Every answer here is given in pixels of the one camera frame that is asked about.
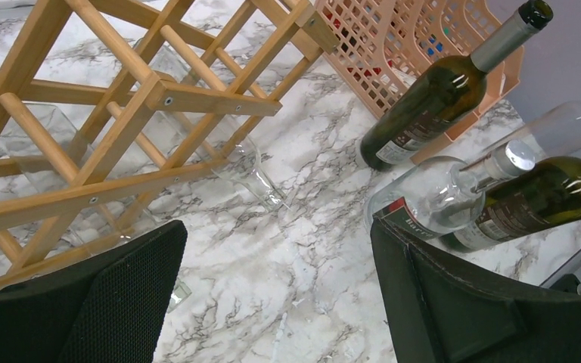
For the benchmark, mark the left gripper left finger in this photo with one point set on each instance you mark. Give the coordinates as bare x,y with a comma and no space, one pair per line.
107,308

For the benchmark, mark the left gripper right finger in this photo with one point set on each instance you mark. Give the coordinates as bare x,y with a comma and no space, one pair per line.
441,308

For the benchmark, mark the square clear glass bottle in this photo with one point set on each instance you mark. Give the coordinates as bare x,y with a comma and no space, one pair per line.
92,222

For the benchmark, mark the wooden lattice wine rack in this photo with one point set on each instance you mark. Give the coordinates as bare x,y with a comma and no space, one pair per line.
132,99

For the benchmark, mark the green wine bottle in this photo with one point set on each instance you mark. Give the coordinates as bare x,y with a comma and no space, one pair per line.
448,90
546,197

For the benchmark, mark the slim clear glass bottle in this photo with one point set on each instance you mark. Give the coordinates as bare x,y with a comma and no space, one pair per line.
244,163

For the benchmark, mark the clear bottle silver cap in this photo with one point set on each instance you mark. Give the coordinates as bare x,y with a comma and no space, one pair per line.
444,194

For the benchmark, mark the frosted clear bottle right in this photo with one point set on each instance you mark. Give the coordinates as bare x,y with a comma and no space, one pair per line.
555,133

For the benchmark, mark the peach plastic file organizer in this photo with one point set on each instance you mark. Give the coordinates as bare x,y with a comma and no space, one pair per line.
386,45

